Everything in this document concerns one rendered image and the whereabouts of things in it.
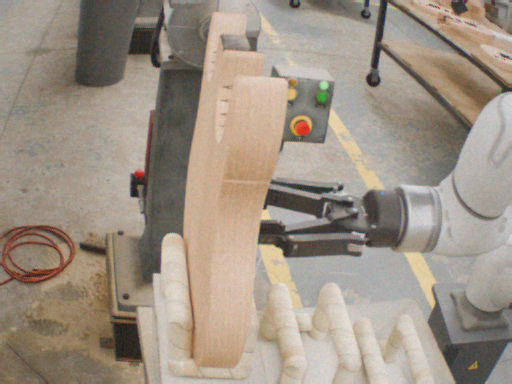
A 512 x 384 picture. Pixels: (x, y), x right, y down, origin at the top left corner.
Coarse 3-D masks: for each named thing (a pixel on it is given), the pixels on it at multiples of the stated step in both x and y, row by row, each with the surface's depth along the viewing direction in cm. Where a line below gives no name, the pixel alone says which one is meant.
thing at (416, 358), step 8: (400, 320) 109; (408, 320) 108; (400, 328) 107; (408, 328) 106; (400, 336) 106; (408, 336) 104; (416, 336) 104; (408, 344) 103; (416, 344) 102; (408, 352) 102; (416, 352) 100; (408, 360) 101; (416, 360) 99; (424, 360) 99; (416, 368) 98; (424, 368) 97; (416, 376) 96; (424, 376) 95; (432, 376) 95
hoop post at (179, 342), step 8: (168, 328) 80; (192, 328) 81; (168, 336) 81; (176, 336) 79; (184, 336) 80; (168, 344) 81; (176, 344) 80; (184, 344) 80; (168, 352) 82; (176, 352) 81; (184, 352) 81; (184, 360) 82; (168, 368) 84
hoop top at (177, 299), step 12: (168, 240) 93; (180, 240) 93; (168, 252) 90; (180, 252) 91; (168, 264) 88; (180, 264) 88; (168, 276) 86; (180, 276) 86; (168, 288) 84; (180, 288) 84; (168, 300) 82; (180, 300) 82; (168, 312) 81; (180, 312) 80; (180, 324) 79; (192, 324) 80
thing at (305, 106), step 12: (276, 72) 181; (288, 72) 181; (300, 72) 183; (312, 72) 185; (324, 72) 186; (300, 84) 180; (312, 84) 181; (300, 96) 182; (312, 96) 183; (288, 108) 183; (300, 108) 184; (312, 108) 185; (324, 108) 185; (288, 120) 185; (300, 120) 186; (312, 120) 187; (324, 120) 187; (288, 132) 187; (312, 132) 189; (324, 132) 189
